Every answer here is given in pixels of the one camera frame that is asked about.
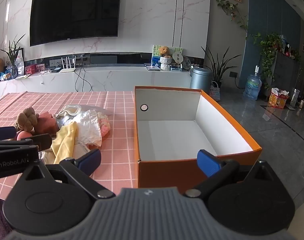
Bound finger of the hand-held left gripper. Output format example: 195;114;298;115
0;127;17;140
0;134;52;152

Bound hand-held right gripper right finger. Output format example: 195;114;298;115
183;149;288;198

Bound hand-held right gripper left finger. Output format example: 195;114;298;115
17;149;116;199

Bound peach pink soft ball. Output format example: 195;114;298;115
17;131;33;141

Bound yellow cloth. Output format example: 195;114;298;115
42;122;79;165

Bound brown plush toy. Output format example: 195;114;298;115
14;107;40;133

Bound white ruffled cloth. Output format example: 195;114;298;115
67;111;104;147

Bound white orange-rimmed box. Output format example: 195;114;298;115
134;86;263;193

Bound pink checkered tablecloth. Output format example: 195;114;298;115
0;91;140;200

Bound pink knitted item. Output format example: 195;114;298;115
99;114;111;138

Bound cream-edged white cloth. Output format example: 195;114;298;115
59;105;82;117

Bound woven handbag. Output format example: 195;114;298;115
209;81;221;102

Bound white router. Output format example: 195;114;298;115
59;57;78;73

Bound plant in blue vase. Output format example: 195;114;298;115
0;34;26;79

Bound grey-blue trash bin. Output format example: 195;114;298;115
189;67;214;94

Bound white marble TV console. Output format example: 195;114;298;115
0;66;192;101

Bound blue water jug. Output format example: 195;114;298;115
243;65;263;101

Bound orange snack bags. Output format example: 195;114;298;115
268;87;290;109

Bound long-leaf potted plant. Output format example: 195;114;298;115
201;45;239;89

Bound white knitted pot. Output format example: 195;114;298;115
159;56;172;71

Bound round paper fan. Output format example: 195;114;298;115
172;52;185;69

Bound dark grey cabinet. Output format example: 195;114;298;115
273;50;303;98

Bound items on tv console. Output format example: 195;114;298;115
151;45;184;67

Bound trailing green plant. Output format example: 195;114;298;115
252;32;283;90

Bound hanging ivy plant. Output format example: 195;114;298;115
216;0;249;33

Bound black cable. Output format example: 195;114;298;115
74;67;92;92

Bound black wall television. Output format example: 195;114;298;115
29;0;123;47

